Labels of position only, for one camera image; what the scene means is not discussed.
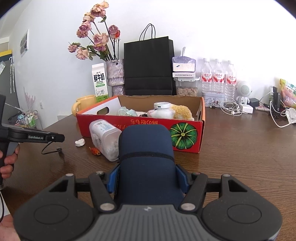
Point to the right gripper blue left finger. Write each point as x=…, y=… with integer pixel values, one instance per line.
x=111, y=179

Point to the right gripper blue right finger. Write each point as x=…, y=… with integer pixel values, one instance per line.
x=184, y=177

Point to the navy blue soft case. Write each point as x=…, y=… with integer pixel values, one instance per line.
x=147, y=171

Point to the person's left hand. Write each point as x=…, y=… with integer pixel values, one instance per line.
x=9, y=162

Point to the orange candy wrapper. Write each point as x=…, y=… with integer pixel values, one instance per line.
x=94, y=151

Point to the red cardboard fruit box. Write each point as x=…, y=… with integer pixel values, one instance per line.
x=186, y=135

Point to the yellow white plush toy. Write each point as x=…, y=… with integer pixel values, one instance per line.
x=182, y=112

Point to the small white round device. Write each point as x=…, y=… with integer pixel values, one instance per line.
x=162, y=105

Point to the yellow ceramic mug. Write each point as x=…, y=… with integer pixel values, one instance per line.
x=83, y=103

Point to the decorated tin box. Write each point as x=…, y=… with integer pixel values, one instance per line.
x=212, y=98

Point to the clear seed container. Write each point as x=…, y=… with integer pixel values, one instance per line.
x=186, y=86

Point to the white charger block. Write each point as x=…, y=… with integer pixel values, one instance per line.
x=246, y=108

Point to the middle water bottle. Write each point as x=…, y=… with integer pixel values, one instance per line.
x=218, y=76

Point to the water bottle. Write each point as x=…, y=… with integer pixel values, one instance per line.
x=206, y=75
x=231, y=80
x=218, y=76

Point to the white green milk carton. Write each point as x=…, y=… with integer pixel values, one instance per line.
x=100, y=82

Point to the white flat box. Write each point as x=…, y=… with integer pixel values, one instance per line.
x=184, y=74

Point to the black power adapter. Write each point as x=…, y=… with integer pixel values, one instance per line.
x=253, y=102

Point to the left water bottle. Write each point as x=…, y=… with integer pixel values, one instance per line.
x=206, y=75

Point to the white round robot toy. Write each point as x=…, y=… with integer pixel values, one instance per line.
x=243, y=90

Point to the right water bottle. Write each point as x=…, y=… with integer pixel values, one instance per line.
x=231, y=80

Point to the black paper shopping bag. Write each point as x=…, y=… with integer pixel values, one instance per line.
x=147, y=65

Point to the purple speckled vase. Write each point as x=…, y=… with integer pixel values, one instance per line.
x=116, y=76

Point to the black phone stand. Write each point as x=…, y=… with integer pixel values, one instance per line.
x=274, y=98

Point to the dried pink rose bouquet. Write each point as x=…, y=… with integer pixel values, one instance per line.
x=103, y=39

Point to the colourful snack bag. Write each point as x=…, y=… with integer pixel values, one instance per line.
x=288, y=93

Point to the white wired earphones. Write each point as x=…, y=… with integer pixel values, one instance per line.
x=231, y=107

